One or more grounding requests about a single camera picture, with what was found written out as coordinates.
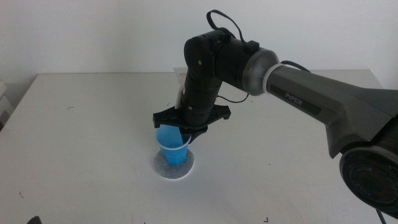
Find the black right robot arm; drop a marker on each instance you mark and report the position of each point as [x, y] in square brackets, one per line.
[311, 93]

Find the round grey felt cup mat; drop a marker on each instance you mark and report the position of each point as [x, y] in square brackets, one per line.
[161, 170]

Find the blue plastic cup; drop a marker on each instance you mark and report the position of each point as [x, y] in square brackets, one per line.
[174, 155]

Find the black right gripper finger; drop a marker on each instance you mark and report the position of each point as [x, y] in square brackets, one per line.
[192, 133]

